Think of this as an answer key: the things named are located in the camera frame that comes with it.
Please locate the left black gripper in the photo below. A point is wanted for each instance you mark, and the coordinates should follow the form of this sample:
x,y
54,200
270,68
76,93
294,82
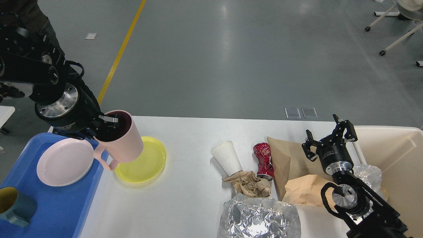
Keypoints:
x,y
72,113

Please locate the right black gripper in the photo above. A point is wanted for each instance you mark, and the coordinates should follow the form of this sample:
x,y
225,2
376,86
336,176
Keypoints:
x,y
332,152

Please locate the pink ribbed mug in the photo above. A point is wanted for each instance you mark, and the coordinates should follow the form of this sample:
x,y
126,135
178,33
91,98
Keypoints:
x,y
119,145

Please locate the yellow round plate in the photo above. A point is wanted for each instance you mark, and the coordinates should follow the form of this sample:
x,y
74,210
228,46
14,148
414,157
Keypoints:
x,y
147,165

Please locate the dark teal mug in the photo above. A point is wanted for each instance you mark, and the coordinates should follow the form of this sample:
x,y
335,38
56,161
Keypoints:
x,y
16,207

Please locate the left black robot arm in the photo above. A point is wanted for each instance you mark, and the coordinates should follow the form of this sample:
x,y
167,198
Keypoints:
x,y
32,67

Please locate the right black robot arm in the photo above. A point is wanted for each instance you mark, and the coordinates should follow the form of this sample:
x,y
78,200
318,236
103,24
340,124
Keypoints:
x,y
347,197

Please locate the flat brown paper bag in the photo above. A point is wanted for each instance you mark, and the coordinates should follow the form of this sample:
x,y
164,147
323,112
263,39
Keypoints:
x,y
290,162

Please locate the pink round plate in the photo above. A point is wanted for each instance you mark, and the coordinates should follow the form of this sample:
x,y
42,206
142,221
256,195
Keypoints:
x,y
65,162

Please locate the crumpled tan paper bag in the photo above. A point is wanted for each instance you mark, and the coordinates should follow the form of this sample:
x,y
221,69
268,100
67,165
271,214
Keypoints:
x,y
305,190

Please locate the crumpled clear plastic wrap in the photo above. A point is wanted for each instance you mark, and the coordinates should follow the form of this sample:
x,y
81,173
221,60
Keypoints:
x,y
371,176

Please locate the beige plastic bin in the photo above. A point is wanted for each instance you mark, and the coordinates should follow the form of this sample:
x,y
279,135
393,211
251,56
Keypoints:
x,y
398,152

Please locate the crushed red can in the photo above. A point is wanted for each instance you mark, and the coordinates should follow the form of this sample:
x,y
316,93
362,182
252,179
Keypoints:
x,y
266,169

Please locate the blue plastic tray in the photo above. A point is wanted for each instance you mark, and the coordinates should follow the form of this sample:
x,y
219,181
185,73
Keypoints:
x,y
61,211

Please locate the white side table corner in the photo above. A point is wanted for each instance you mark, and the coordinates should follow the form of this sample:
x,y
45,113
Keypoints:
x,y
5,113

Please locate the crumpled brown paper ball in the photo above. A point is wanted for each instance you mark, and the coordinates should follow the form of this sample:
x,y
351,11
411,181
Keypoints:
x,y
249,184

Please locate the white paper cup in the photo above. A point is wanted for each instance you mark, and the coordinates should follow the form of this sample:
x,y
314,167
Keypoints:
x,y
227,157

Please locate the crumpled aluminium foil sheet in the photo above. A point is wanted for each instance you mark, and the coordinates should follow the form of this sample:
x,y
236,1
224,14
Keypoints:
x,y
244,217

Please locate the person in dark clothes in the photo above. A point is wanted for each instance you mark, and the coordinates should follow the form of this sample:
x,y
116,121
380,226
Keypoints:
x,y
39,23

